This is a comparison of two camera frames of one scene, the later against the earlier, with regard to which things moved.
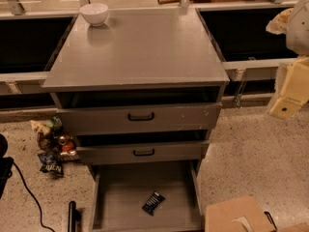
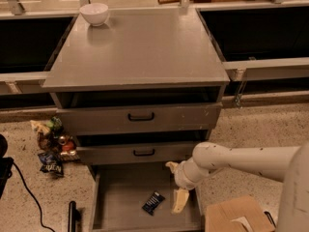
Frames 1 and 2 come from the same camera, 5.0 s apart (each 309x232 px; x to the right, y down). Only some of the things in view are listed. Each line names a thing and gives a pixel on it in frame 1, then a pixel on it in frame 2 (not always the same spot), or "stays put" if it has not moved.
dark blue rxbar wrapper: (154, 200) stays put
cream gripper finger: (291, 89) → (181, 199)
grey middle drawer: (149, 154) stays put
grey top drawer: (132, 118) stays put
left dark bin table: (29, 43) stays put
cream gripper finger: (279, 23) → (173, 166)
